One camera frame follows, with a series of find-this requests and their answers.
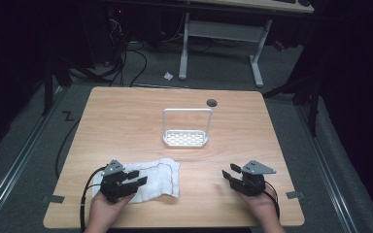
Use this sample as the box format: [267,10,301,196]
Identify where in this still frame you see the desk with white legs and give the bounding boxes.
[110,0,316,89]

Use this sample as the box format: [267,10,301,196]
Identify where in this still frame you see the white towel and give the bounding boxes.
[91,157,182,205]

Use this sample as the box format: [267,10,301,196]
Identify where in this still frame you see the person's right hand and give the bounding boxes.
[237,185,279,221]

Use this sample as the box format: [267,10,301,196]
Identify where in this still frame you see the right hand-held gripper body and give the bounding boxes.
[230,159,277,197]

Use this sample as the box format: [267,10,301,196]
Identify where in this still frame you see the metal floor rail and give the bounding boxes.
[295,106,359,233]
[0,86,66,229]

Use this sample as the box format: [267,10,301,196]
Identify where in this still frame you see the black cables on floor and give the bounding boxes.
[91,13,149,88]

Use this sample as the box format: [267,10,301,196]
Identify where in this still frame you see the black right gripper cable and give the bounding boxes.
[263,180,282,220]

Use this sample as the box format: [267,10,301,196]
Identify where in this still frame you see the person's left hand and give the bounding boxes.
[88,192,136,225]

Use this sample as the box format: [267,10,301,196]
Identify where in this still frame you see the black metal stand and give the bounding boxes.
[261,72,322,138]
[41,52,74,117]

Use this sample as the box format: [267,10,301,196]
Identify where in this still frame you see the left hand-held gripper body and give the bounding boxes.
[99,158,137,205]

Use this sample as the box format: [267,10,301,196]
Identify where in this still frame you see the white rack with handle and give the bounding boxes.
[161,107,214,149]

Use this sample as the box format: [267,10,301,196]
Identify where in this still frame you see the thin black floor cable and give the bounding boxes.
[54,117,83,180]

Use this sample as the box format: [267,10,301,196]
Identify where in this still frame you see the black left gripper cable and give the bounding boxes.
[79,166,107,233]

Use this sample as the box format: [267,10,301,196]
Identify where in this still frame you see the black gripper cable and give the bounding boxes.
[79,166,107,233]
[263,180,282,220]

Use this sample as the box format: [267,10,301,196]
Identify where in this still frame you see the grey tape strip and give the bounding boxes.
[41,194,66,205]
[285,190,306,200]

